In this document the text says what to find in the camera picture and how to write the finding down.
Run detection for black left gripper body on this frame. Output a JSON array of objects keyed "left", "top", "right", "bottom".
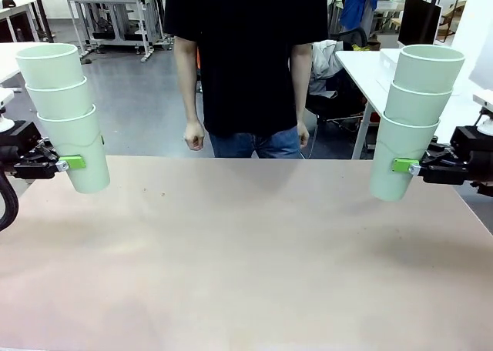
[{"left": 0, "top": 145, "right": 24, "bottom": 177}]

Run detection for black computer monitor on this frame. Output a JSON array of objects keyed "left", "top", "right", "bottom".
[{"left": 398, "top": 0, "right": 443, "bottom": 48}]

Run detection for person's blue jeans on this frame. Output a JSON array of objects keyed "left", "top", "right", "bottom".
[{"left": 209, "top": 130, "right": 302, "bottom": 159}]

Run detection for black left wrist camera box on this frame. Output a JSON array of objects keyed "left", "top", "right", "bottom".
[{"left": 0, "top": 122, "right": 42, "bottom": 148}]

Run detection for pale green plastic cup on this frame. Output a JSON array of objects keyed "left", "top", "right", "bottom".
[
  {"left": 36, "top": 103, "right": 112, "bottom": 195},
  {"left": 384, "top": 80, "right": 454, "bottom": 127},
  {"left": 25, "top": 75, "right": 91, "bottom": 120},
  {"left": 391, "top": 45, "right": 466, "bottom": 95},
  {"left": 368, "top": 110, "right": 441, "bottom": 202},
  {"left": 15, "top": 42, "right": 85, "bottom": 91}
]

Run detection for person's left forearm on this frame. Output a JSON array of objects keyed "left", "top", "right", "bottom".
[{"left": 290, "top": 42, "right": 313, "bottom": 125}]

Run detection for person's black t-shirt torso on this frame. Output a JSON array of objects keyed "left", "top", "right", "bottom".
[{"left": 163, "top": 0, "right": 329, "bottom": 139}]

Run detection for person's right forearm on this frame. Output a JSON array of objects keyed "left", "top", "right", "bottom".
[{"left": 174, "top": 36, "right": 204, "bottom": 125}]

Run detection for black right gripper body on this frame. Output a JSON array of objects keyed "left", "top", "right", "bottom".
[{"left": 468, "top": 150, "right": 493, "bottom": 186}]

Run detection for black left arm hose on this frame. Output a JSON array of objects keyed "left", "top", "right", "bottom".
[{"left": 0, "top": 172, "right": 20, "bottom": 232}]

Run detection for white desk with dark panel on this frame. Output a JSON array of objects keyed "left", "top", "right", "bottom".
[{"left": 0, "top": 0, "right": 47, "bottom": 43}]

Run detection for white plastic basket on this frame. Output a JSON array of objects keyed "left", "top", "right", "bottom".
[{"left": 375, "top": 47, "right": 475, "bottom": 97}]

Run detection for grey white jacket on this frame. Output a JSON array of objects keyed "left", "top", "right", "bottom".
[{"left": 310, "top": 38, "right": 344, "bottom": 99}]

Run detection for black office chair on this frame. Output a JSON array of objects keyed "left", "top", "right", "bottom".
[{"left": 304, "top": 27, "right": 373, "bottom": 139}]

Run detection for person's left hand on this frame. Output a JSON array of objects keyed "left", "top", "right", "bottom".
[{"left": 296, "top": 122, "right": 311, "bottom": 149}]

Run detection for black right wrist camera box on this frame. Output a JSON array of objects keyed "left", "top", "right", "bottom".
[{"left": 450, "top": 125, "right": 493, "bottom": 152}]

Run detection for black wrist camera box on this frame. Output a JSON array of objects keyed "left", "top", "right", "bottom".
[
  {"left": 0, "top": 122, "right": 42, "bottom": 148},
  {"left": 450, "top": 125, "right": 493, "bottom": 152}
]

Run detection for person's right hand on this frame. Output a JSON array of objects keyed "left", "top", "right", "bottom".
[{"left": 183, "top": 120, "right": 206, "bottom": 152}]

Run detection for blue hanging jacket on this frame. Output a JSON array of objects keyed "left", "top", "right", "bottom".
[{"left": 338, "top": 0, "right": 379, "bottom": 32}]

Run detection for black tripod pole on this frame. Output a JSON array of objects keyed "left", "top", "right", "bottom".
[{"left": 30, "top": 0, "right": 55, "bottom": 44}]

